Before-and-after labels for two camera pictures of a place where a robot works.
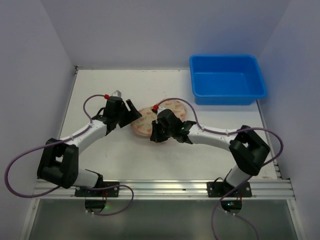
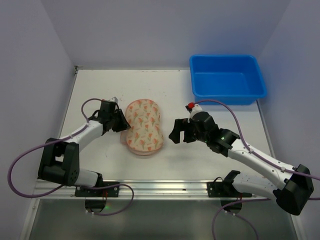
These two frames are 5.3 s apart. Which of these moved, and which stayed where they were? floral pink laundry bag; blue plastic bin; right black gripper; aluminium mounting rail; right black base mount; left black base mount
Moved: right black gripper; floral pink laundry bag
Stayed: right black base mount; left black base mount; blue plastic bin; aluminium mounting rail
